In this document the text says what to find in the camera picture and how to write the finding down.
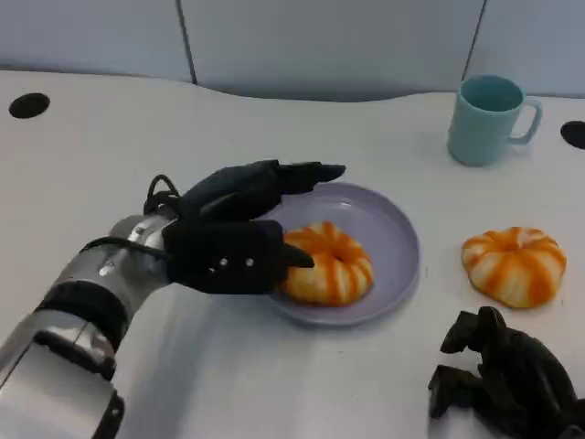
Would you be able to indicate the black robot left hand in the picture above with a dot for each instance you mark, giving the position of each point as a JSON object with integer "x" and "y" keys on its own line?
{"x": 237, "y": 192}

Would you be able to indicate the lilac plate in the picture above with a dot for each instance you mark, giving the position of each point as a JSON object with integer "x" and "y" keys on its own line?
{"x": 388, "y": 238}

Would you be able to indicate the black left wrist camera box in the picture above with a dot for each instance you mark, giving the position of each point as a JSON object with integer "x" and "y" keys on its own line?
{"x": 224, "y": 258}

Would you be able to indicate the orange white toy bread roll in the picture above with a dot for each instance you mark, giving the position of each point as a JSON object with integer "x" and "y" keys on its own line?
{"x": 333, "y": 270}
{"x": 512, "y": 265}

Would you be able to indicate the pale green mug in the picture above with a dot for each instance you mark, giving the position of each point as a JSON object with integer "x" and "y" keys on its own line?
{"x": 477, "y": 130}

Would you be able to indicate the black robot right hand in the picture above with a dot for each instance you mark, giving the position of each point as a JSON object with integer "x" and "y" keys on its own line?
{"x": 525, "y": 384}

